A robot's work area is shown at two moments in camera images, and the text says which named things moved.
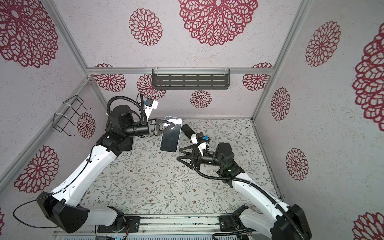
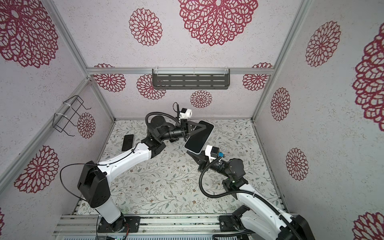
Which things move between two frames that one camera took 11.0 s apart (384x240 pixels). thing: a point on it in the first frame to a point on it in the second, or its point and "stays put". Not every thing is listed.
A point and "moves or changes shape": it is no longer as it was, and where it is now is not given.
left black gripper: x=152 y=129 to x=187 y=128
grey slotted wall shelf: x=190 y=78 stays put
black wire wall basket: x=60 y=121 stays put
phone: x=171 y=139 moves or changes shape
